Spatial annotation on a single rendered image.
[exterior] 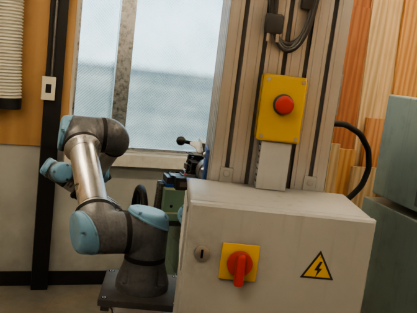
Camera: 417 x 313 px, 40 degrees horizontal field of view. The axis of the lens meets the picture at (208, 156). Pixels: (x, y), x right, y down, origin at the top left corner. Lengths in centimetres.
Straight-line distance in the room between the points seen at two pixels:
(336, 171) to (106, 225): 240
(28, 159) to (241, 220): 257
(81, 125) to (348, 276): 105
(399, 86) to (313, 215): 309
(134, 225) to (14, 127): 197
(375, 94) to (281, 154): 284
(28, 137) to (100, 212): 193
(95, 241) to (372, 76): 278
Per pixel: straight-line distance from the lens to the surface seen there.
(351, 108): 393
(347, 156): 380
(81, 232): 154
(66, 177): 221
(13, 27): 325
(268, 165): 118
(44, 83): 333
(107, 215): 157
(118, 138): 188
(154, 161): 353
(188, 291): 107
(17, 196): 355
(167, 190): 224
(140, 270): 162
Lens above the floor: 148
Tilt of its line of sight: 10 degrees down
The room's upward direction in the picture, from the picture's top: 7 degrees clockwise
